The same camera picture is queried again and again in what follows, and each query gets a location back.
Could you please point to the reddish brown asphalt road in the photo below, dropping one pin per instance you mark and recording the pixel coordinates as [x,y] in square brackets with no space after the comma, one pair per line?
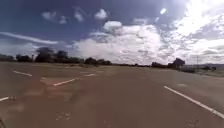
[120,100]

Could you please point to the white painted line dashes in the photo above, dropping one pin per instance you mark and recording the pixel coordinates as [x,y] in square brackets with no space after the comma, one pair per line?
[65,81]

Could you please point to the clump of dark trees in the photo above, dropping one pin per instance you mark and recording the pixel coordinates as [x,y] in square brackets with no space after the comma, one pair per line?
[173,64]

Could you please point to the row of dark trees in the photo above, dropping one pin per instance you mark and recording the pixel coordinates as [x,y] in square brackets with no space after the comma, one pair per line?
[46,56]

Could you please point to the long white painted line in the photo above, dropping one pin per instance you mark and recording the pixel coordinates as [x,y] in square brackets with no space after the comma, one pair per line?
[196,102]

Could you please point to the pale grass verge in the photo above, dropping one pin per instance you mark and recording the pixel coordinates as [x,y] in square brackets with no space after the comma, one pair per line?
[210,72]

